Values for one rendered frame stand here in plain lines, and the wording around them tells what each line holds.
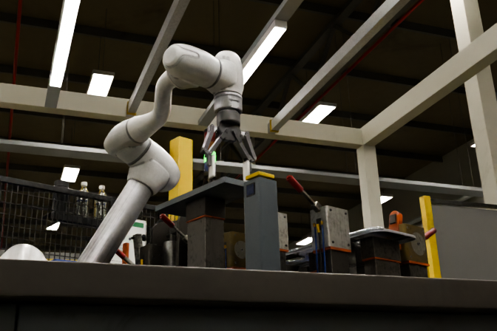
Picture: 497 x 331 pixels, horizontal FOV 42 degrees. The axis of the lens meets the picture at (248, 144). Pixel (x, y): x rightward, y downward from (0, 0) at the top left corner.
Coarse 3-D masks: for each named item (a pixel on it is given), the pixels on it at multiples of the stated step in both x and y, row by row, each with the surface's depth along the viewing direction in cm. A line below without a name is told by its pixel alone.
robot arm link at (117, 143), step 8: (120, 128) 238; (112, 136) 240; (120, 136) 237; (128, 136) 235; (104, 144) 245; (112, 144) 241; (120, 144) 239; (128, 144) 238; (136, 144) 238; (144, 144) 242; (112, 152) 244; (120, 152) 242; (128, 152) 240; (136, 152) 240; (144, 152) 242; (128, 160) 243; (136, 160) 242
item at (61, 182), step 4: (56, 180) 320; (60, 180) 320; (64, 180) 320; (56, 184) 319; (60, 184) 319; (64, 184) 320; (68, 184) 322; (68, 196) 321; (64, 204) 317; (60, 208) 315; (64, 208) 316; (60, 212) 314
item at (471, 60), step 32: (288, 0) 473; (448, 64) 606; (480, 64) 572; (0, 96) 614; (32, 96) 625; (64, 96) 636; (96, 96) 648; (416, 96) 650; (192, 128) 682; (256, 128) 699; (288, 128) 713; (320, 128) 728; (352, 128) 743; (384, 128) 702
